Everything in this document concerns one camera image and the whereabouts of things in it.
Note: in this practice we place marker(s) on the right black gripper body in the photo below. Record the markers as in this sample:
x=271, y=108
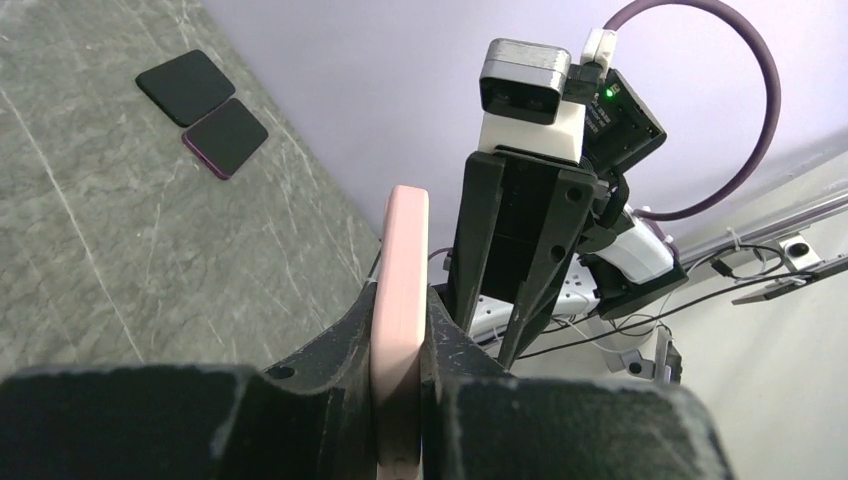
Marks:
x=527, y=186

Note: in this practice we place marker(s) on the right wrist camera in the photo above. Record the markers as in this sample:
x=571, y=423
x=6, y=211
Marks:
x=535, y=97

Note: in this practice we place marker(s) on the pink phone case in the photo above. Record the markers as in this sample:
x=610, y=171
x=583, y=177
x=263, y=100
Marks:
x=397, y=334

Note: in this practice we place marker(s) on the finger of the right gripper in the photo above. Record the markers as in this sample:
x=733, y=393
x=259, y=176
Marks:
x=563, y=223
x=481, y=197

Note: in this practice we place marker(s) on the black phone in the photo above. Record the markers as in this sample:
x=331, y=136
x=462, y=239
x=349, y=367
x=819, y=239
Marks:
x=226, y=138
x=186, y=88

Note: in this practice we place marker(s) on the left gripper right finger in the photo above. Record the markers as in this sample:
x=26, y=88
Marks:
x=481, y=422

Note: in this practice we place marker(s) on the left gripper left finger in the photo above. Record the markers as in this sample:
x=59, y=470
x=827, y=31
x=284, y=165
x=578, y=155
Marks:
x=306, y=417

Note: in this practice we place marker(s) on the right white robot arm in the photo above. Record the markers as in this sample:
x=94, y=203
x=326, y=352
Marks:
x=616, y=249

